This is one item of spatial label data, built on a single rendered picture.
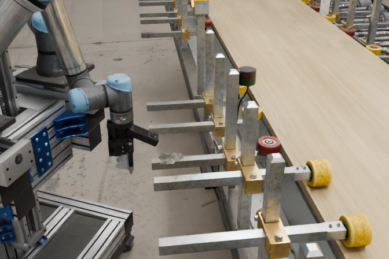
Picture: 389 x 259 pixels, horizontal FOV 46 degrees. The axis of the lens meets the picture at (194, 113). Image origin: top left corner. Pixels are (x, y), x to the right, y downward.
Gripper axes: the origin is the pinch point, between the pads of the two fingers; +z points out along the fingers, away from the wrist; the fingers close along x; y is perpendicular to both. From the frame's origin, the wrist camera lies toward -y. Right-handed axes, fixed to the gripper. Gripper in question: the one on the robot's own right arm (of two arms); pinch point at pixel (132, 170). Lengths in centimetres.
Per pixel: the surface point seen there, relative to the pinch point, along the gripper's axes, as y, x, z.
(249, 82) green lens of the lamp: -40, -1, -31
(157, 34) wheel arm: -17, -148, 0
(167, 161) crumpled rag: -12.1, 2.5, -4.5
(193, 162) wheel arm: -21.1, 1.5, -2.6
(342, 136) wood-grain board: -76, -1, -7
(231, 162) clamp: -33.9, 5.0, -3.8
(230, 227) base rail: -31.2, 18.6, 12.9
